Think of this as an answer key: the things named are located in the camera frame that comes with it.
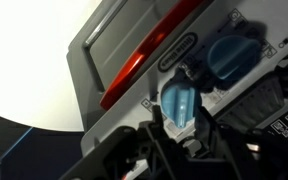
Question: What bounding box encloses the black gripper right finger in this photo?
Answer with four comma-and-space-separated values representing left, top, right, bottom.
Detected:
195, 106, 225, 157

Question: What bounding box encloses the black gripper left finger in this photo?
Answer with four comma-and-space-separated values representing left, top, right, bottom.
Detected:
149, 105, 170, 147

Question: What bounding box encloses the blue stove knob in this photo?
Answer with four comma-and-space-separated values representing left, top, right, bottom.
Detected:
161, 83, 200, 128
206, 35, 261, 81

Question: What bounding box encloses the grey toy stove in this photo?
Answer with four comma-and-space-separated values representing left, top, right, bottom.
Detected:
66, 0, 288, 180

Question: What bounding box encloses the black stove burner grate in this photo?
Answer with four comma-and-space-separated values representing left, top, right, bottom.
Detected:
216, 55, 288, 131

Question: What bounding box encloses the round white table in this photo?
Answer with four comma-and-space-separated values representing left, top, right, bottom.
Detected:
0, 0, 102, 132

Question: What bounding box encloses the red oven door handle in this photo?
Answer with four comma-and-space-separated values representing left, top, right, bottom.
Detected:
100, 0, 207, 110

